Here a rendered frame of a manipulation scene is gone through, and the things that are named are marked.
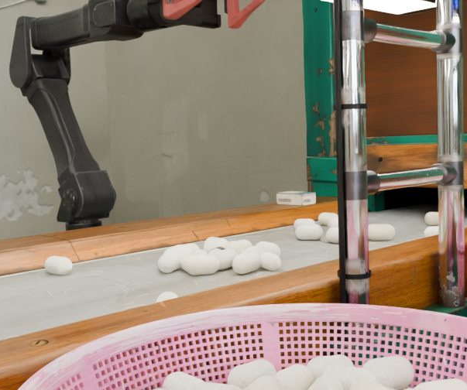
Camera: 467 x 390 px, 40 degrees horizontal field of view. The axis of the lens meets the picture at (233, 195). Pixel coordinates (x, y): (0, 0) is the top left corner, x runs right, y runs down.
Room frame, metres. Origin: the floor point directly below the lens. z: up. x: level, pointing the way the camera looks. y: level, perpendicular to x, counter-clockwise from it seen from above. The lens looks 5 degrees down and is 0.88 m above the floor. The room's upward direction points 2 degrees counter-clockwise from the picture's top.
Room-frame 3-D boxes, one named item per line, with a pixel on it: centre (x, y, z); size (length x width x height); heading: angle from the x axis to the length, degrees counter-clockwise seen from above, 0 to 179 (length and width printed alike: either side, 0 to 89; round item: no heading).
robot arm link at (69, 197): (1.11, 0.26, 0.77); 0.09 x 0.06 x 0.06; 137
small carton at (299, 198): (1.09, -0.11, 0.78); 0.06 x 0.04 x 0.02; 42
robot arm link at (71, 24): (1.11, 0.26, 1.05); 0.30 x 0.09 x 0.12; 47
